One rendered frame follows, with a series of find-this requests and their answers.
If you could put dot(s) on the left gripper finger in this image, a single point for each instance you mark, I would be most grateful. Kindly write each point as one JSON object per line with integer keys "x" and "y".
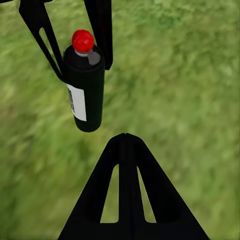
{"x": 35, "y": 16}
{"x": 100, "y": 15}

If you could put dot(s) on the pesticide atomizer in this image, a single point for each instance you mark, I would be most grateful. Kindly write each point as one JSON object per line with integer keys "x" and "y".
{"x": 85, "y": 66}

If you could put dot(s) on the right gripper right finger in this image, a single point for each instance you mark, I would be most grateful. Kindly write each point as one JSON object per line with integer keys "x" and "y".
{"x": 174, "y": 220}

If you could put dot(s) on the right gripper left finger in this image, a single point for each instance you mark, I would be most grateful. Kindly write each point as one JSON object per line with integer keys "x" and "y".
{"x": 84, "y": 221}

